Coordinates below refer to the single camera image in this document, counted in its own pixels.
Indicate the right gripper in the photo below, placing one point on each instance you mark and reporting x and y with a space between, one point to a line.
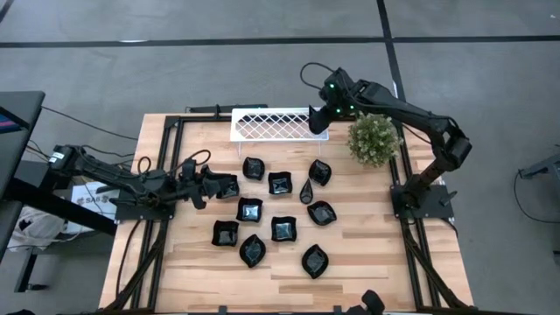
341 105

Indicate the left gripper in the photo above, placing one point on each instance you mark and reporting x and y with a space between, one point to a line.
197 190

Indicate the black square mini plate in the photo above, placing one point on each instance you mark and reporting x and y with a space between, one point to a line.
283 229
249 211
225 234
280 184
254 168
228 189

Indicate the black teardrop mini plate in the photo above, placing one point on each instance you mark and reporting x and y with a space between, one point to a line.
306 193

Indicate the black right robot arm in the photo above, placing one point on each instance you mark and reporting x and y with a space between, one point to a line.
407 111

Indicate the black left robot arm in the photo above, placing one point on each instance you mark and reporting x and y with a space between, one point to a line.
114 177

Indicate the potted green artificial plant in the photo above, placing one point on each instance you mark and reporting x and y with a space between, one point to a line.
374 140

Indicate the black bar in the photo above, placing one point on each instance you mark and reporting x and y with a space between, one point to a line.
236 108

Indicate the white cardboard box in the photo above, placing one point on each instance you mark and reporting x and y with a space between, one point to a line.
87 199

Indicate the white bag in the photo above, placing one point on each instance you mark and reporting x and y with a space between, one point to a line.
35 227

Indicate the black office desk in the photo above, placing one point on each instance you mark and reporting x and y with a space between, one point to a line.
22 109

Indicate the computer screen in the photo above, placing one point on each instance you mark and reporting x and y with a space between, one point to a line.
9 124

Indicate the grey metal stand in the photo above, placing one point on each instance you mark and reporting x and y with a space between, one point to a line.
544 166

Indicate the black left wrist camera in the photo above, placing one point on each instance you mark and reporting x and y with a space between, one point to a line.
189 168

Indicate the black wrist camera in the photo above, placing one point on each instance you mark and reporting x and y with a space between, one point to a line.
189 168
333 79

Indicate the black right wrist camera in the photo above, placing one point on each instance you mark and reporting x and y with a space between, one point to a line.
333 79

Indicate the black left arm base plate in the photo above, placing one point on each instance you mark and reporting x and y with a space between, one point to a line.
144 214

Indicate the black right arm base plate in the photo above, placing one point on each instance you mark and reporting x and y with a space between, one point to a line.
437 206

